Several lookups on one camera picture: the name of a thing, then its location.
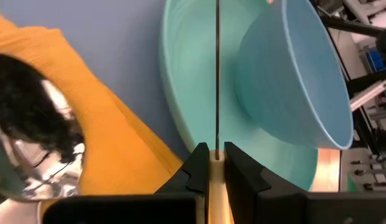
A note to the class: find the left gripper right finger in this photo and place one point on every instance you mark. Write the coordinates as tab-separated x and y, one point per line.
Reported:
305	208

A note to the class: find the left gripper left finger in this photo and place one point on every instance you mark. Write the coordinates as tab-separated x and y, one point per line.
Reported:
134	210

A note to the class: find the yellow cloth napkin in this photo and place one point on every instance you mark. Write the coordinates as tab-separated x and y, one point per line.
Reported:
112	140

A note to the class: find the blue round bowl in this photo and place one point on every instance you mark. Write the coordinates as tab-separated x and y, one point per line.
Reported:
289	93

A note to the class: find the teal round plate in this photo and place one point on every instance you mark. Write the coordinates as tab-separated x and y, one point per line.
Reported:
199	77

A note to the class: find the silver aluminium extrusion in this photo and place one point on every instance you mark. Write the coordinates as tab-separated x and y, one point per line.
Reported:
370	93

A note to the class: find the black aluminium table frame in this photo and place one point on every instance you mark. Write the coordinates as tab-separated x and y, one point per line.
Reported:
364	84

